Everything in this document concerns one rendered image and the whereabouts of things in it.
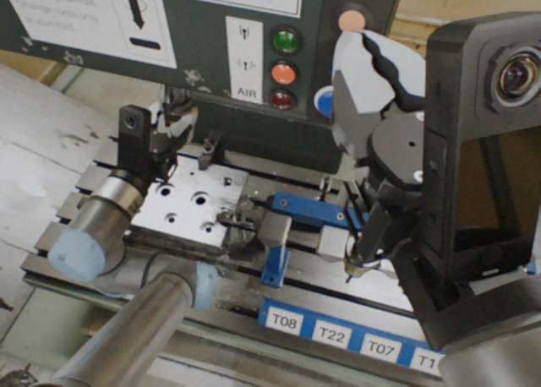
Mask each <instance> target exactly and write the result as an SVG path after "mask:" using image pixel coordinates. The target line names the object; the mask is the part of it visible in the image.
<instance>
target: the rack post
mask: <svg viewBox="0 0 541 387"><path fill-rule="evenodd" d="M284 248H285V243H284V245H281V246H277V247H274V248H270V250H269V253H268V256H267V260H266V262H265V268H264V269H263V272H262V278H261V283H262V284H266V285H269V286H274V287H278V288H281V284H282V280H283V276H284V274H285V270H286V267H287V261H288V259H289V255H290V252H289V251H287V250H284Z"/></svg>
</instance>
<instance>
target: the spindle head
mask: <svg viewBox="0 0 541 387"><path fill-rule="evenodd" d="M162 1H163V6H164V14H165V16H166V21H167V28H168V32H169V36H170V39H171V43H172V50H173V54H174V57H175V62H176V65H177V68H170V67H166V66H163V65H159V64H154V63H147V62H143V61H140V60H135V59H131V58H126V57H120V56H116V55H107V54H104V53H99V52H93V51H88V50H85V49H80V48H76V47H71V46H65V45H61V44H57V43H52V42H48V41H42V40H37V39H33V38H31V37H30V35H29V34H28V32H27V30H26V28H25V25H24V23H23V21H22V20H21V18H20V17H19V15H18V14H17V12H16V10H15V8H14V6H13V4H12V3H11V1H10V0H0V50H2V51H6V52H12V53H17V54H21V55H28V56H32V57H39V58H44V59H47V60H51V61H55V62H60V63H66V64H70V65H74V66H78V67H82V68H88V69H93V70H97V71H101V72H105V73H109V74H120V75H123V76H127V77H131V78H135V79H142V80H145V81H150V82H154V83H158V84H164V85H169V86H172V87H177V88H181V89H184V90H192V91H195V92H199V93H206V94H211V95H218V96H222V97H226V98H230V99H234V100H238V101H243V100H239V99H236V98H232V86H231V75H230V64H229V54H228V44H227V23H226V17H227V16H228V17H233V18H238V19H246V20H250V21H255V22H260V23H262V104H259V103H254V102H250V101H244V102H248V103H253V104H256V105H261V106H267V107H271V108H273V107H272V106H271V105H270V103H269V102H268V95H269V94H270V93H271V92H272V91H273V90H275V89H284V90H288V91H290V92H291V93H292V94H294V95H295V97H296V99H297V104H296V106H295V108H294V109H293V110H292V111H291V112H294V113H302V114H305V115H308V110H309V99H310V94H311V88H312V82H313V76H314V65H315V59H316V54H317V48H318V42H319V36H320V26H321V15H322V9H323V3H324V0H302V5H301V14H300V18H299V17H295V16H286V15H281V14H273V13H268V12H263V11H259V10H254V9H250V8H242V7H237V6H232V5H227V4H223V3H214V2H210V1H205V0H162ZM399 2H400V0H391V2H390V5H389V8H388V11H387V15H386V16H385V22H384V24H383V28H382V31H381V33H380V35H382V36H384V37H386V38H388V37H389V35H390V33H391V28H392V25H393V22H394V19H395V17H396V13H397V10H398V7H399ZM280 25H288V26H291V27H293V28H294V29H296V30H297V31H298V32H299V33H300V35H302V40H303V44H302V50H301V51H300V53H299V54H295V55H293V56H283V55H281V54H278V53H277V52H275V51H274V50H273V48H272V47H271V44H270V34H271V32H272V31H273V30H274V29H275V28H276V27H277V26H280ZM278 59H286V60H288V61H290V62H292V63H294V64H295V65H296V66H297V68H298V70H299V73H300V75H299V79H298V82H297V83H296V84H294V85H291V86H281V85H279V84H277V83H276V82H274V81H273V80H272V79H271V77H270V75H269V67H270V65H271V64H272V63H273V62H274V61H275V60H278Z"/></svg>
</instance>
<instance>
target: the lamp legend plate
mask: <svg viewBox="0 0 541 387"><path fill-rule="evenodd" d="M226 23H227V44H228V54H229V64H230V75H231V86H232V98H236V99H239V100H243V101H250V102H254V103H259V104H262V23H260V22H255V21H250V20H246V19H238V18H233V17H228V16H227V17H226Z"/></svg>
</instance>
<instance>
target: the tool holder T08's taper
mask: <svg viewBox="0 0 541 387"><path fill-rule="evenodd" d="M162 97H163V100H164V101H165V102H167V103H170V104H179V103H182V102H183V101H184V100H185V99H186V97H187V93H186V90H184V89H181V88H177V87H172V86H169V85H163V88H162Z"/></svg>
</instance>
